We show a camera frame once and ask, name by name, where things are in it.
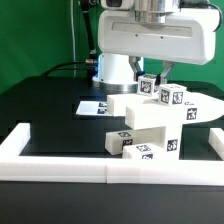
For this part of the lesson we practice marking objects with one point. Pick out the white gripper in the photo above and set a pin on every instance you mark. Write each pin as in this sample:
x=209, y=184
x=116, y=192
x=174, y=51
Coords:
x=187, y=36

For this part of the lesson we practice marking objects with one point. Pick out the white tagged cube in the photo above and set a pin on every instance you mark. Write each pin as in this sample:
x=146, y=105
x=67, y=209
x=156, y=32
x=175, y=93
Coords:
x=147, y=85
x=171, y=94

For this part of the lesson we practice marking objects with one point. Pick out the white chair back part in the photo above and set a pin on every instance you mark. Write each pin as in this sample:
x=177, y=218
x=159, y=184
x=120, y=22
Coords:
x=141, y=112

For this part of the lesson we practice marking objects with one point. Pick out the white chair seat part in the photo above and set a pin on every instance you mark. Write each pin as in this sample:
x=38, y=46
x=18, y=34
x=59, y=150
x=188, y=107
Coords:
x=166, y=137

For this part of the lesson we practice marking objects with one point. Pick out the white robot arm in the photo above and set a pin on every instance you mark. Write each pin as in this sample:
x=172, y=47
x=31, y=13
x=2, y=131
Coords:
x=114, y=69

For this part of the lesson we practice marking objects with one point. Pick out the white sheet with tags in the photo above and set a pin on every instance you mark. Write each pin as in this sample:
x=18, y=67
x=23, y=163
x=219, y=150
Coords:
x=92, y=108

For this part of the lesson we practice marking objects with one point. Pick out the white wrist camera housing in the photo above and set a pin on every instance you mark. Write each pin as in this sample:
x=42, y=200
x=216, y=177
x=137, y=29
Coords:
x=117, y=4

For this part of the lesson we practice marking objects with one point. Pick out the white U-shaped obstacle frame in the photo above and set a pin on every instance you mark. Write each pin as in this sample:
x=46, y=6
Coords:
x=16, y=167

